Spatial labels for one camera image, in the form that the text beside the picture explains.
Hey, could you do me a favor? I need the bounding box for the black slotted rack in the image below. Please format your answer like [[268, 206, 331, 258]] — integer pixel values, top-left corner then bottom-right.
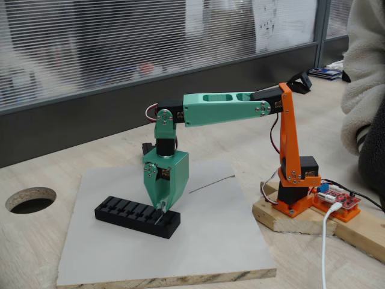
[[94, 196, 181, 240]]

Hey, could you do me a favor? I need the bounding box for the grey board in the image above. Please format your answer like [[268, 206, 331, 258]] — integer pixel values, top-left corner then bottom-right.
[[56, 160, 277, 287]]

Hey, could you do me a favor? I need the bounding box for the wooden base block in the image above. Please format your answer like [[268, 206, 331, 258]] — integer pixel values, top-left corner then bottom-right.
[[251, 180, 338, 236]]

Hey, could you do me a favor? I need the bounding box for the black folding stand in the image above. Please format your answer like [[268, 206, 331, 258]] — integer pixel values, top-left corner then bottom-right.
[[285, 72, 313, 95]]

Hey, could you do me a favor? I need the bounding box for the white printed paper sheet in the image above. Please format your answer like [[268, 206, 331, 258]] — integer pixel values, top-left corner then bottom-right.
[[254, 0, 318, 55]]

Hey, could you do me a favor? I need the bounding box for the red controller board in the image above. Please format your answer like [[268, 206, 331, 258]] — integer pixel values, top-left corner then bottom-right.
[[314, 180, 360, 210]]

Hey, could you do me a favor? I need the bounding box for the blue printed booklets stack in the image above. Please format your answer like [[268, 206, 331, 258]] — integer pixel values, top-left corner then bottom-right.
[[309, 61, 345, 81]]

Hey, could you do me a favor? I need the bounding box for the wooden base plank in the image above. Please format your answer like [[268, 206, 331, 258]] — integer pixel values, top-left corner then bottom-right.
[[330, 207, 385, 263]]

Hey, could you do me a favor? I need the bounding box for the person in white fleece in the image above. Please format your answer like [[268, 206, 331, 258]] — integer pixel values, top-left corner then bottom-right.
[[341, 0, 385, 211]]

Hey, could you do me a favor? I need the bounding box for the black aluminium profile rail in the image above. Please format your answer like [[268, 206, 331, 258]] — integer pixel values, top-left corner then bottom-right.
[[141, 142, 157, 158]]

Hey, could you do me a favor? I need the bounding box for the white usb cable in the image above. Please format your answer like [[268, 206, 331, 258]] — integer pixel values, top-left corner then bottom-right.
[[321, 202, 342, 289]]

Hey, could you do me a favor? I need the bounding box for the black power cable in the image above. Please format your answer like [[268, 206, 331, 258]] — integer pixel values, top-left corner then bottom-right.
[[321, 179, 385, 209]]

